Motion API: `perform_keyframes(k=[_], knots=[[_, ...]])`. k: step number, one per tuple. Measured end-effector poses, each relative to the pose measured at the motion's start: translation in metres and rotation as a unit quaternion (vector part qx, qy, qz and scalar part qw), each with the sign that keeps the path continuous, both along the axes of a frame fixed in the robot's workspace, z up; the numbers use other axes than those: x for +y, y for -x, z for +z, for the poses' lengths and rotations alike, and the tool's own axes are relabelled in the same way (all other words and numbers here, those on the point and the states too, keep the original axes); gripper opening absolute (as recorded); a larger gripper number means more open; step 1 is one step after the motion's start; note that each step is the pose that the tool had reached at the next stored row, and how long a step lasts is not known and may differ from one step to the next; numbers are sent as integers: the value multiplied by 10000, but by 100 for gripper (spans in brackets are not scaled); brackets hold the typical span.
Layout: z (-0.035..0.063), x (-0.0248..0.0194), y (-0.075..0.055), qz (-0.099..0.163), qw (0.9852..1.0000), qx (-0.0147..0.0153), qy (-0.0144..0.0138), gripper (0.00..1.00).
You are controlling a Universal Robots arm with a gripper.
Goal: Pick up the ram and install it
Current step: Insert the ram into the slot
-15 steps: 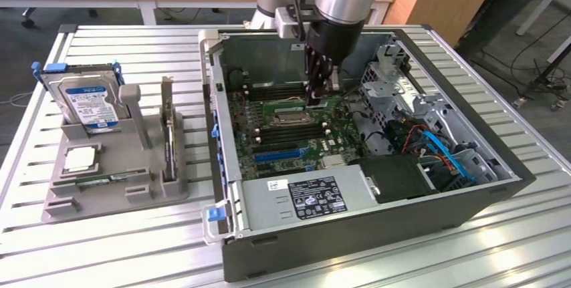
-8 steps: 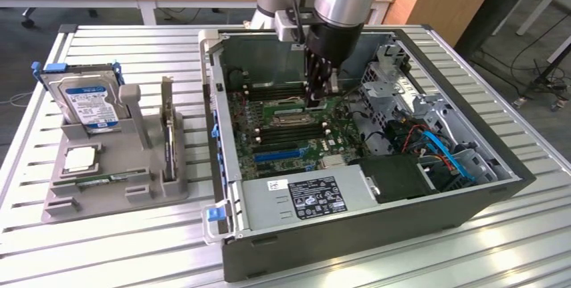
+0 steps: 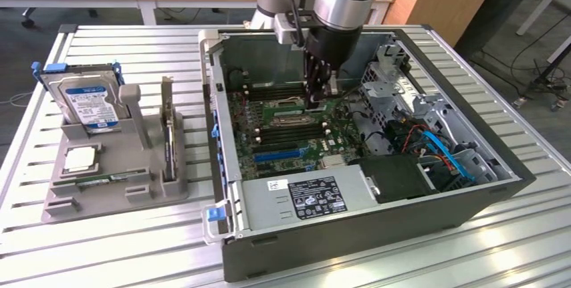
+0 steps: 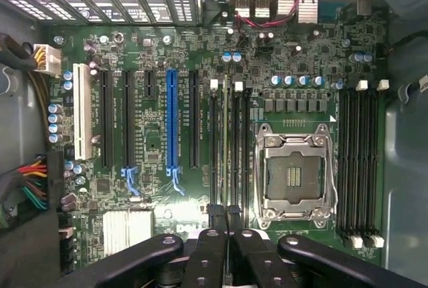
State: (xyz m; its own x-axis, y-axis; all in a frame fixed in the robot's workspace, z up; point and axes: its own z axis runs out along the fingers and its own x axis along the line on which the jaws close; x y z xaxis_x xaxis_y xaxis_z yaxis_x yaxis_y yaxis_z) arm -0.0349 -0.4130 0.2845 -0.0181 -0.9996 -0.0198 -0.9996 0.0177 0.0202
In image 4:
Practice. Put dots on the black power connector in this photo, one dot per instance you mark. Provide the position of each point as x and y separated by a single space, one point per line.
55 181

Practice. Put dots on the green motherboard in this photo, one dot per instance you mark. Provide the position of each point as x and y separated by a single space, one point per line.
160 50

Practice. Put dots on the metal CPU socket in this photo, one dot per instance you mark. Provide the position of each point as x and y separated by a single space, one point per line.
294 142

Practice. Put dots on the black fan shroud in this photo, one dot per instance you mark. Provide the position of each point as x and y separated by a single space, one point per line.
26 254

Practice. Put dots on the silver heat sink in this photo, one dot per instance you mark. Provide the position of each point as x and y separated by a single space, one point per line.
127 234

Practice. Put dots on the blue rear port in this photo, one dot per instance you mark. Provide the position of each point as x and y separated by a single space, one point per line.
331 10

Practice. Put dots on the blue expansion slot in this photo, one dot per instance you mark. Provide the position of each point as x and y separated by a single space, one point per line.
172 117

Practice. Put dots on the silver rear port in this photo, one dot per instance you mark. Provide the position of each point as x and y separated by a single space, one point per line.
308 9
263 7
243 7
286 6

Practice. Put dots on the white expansion slot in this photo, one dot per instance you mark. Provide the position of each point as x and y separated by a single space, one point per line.
82 111

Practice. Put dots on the white power connector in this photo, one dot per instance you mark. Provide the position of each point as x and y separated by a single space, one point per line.
50 61

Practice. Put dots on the short black expansion slot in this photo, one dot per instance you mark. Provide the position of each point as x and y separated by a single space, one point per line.
150 84

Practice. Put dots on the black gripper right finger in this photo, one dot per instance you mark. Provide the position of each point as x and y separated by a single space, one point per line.
254 261

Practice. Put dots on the black PC case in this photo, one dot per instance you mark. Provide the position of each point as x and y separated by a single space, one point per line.
408 167

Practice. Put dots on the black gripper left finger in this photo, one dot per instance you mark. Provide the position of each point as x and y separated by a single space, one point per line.
207 261

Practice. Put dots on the black RAM slot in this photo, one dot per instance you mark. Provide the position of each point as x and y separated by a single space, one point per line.
214 134
353 167
248 154
236 154
363 167
374 167
342 167

